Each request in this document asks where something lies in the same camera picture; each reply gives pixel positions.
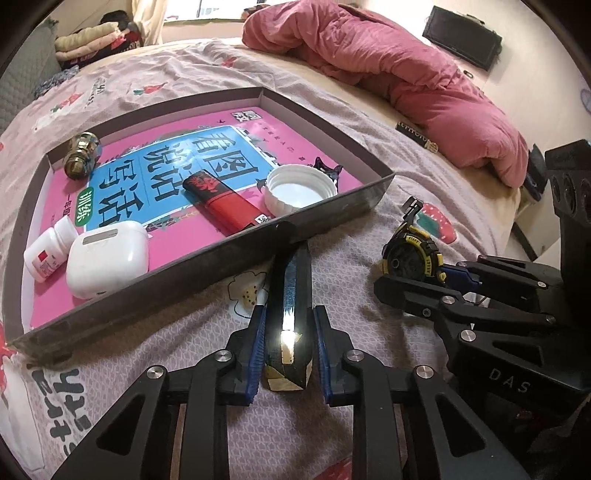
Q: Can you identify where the black binder clip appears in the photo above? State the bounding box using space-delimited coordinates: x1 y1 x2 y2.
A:
313 157 345 188

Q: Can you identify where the grey quilted headboard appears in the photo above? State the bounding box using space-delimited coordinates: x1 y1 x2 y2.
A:
0 21 61 125

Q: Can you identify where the strawberry print blanket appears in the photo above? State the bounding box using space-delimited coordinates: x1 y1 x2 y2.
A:
0 39 522 480

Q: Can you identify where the red lighter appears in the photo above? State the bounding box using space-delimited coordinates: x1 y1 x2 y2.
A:
182 171 271 234

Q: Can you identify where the pink and blue book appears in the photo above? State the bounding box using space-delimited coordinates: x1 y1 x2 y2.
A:
28 111 384 328

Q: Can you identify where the black glossy faceted bar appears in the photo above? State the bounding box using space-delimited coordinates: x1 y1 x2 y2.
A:
261 244 315 393

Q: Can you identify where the cream curtain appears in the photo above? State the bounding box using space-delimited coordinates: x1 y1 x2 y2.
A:
129 0 169 47

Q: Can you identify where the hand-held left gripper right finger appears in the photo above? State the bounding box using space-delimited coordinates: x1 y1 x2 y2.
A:
313 304 529 480

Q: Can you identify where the window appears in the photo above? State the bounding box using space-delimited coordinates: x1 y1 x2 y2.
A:
166 0 259 21

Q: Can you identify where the white pill bottle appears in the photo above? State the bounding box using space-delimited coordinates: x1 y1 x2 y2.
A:
23 216 79 283

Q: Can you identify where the stack of folded clothes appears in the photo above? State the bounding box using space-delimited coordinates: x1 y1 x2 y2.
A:
54 9 144 63

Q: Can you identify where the black and gold lipstick tube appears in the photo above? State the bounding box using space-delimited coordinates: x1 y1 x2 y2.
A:
396 120 440 153

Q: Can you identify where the white earbuds case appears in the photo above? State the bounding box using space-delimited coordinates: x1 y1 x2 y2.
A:
66 220 151 301

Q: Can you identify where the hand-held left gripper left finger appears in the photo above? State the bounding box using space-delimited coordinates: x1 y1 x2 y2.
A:
51 304 269 480

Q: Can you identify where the pink quilt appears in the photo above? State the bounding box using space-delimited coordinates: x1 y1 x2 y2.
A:
242 0 529 188

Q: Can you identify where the black wall television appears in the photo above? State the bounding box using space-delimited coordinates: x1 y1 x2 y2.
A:
424 6 503 72

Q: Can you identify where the gold metal knob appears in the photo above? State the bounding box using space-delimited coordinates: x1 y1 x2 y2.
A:
64 132 102 181

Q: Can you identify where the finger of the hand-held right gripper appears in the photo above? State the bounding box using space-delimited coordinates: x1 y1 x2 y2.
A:
373 274 557 366
438 260 563 306

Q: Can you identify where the white plastic jar lid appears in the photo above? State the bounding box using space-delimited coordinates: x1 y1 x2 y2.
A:
263 164 339 215

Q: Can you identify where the blue patterned cloth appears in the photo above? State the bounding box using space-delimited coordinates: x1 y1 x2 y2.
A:
34 65 81 97

